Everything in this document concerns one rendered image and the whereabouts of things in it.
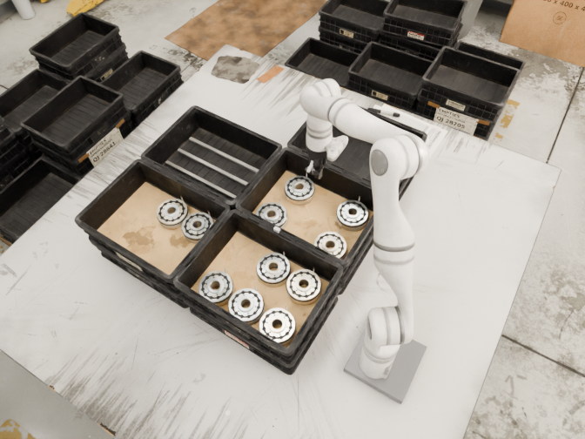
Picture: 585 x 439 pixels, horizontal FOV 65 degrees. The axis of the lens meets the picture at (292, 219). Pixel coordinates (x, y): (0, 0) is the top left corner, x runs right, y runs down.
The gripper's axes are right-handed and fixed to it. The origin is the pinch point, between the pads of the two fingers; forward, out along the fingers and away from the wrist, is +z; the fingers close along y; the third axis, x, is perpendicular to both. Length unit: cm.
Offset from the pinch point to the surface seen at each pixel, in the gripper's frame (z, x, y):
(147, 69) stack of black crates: 61, -147, -58
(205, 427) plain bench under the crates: 27, 8, 76
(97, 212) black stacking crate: 9, -56, 45
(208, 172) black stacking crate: 15.3, -39.6, 9.4
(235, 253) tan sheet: 14.8, -11.9, 30.9
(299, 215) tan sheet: 15.0, -2.2, 8.3
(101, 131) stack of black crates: 47, -121, -1
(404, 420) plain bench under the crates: 28, 55, 45
